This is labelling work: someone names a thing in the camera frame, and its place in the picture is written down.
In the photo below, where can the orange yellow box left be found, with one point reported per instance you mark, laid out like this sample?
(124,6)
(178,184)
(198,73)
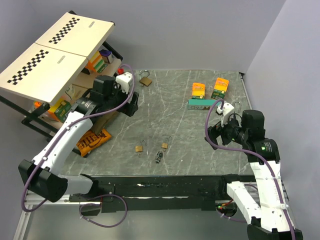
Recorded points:
(198,90)

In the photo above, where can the green orange box on shelf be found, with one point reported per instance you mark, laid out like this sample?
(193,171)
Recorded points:
(59,111)

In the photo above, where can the orange yellow box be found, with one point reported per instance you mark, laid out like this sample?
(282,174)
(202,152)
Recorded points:
(198,90)
(220,88)

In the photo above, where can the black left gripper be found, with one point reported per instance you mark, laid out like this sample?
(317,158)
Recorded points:
(129,108)

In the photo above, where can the black frame wooden shelf rack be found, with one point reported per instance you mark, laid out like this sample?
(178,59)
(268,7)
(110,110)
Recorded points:
(85,79)

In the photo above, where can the black key bunch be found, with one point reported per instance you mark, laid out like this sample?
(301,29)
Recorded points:
(159,157)

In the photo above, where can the purple white small box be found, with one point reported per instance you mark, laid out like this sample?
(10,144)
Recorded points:
(107,56)

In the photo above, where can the small brass padlock right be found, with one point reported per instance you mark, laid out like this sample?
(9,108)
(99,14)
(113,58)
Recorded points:
(166,143)

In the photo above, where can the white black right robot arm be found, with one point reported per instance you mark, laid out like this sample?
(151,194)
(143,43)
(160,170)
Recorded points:
(267,219)

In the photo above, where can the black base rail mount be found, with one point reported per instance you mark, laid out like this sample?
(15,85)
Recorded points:
(162,192)

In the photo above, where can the cardboard box on shelf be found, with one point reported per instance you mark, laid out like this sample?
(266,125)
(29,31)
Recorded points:
(73,93)

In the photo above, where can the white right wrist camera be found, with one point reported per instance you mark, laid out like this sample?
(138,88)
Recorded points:
(225,112)

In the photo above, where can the orange snack bag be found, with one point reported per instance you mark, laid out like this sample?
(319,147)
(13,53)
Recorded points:
(90,141)

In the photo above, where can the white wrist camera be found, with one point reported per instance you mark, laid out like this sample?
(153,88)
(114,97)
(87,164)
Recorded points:
(126,81)
(225,112)

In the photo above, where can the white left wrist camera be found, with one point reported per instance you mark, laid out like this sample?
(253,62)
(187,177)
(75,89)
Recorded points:
(126,81)

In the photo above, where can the small brass padlock left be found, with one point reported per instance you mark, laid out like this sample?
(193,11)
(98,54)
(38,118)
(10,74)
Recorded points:
(140,148)

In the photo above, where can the checkerboard calibration board upper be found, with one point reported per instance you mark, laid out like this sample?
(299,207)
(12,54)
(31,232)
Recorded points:
(76,34)

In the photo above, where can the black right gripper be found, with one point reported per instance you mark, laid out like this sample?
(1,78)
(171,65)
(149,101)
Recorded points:
(214,131)

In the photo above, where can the checkerboard calibration board lower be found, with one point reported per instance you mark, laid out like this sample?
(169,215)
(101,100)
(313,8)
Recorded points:
(42,73)

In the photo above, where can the large brass padlock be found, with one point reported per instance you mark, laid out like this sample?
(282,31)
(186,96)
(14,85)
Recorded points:
(145,80)
(237,105)

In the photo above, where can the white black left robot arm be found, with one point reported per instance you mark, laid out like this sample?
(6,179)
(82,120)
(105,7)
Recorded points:
(42,175)

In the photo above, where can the checkerboard calibration board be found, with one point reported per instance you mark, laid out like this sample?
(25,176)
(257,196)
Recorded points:
(76,34)
(42,73)

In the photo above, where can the teal oreo box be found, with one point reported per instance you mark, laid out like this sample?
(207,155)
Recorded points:
(200,104)

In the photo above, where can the small brass padlock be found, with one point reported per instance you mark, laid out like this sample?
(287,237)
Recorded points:
(166,143)
(140,148)

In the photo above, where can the orange yellow box right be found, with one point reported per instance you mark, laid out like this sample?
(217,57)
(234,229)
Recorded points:
(220,88)

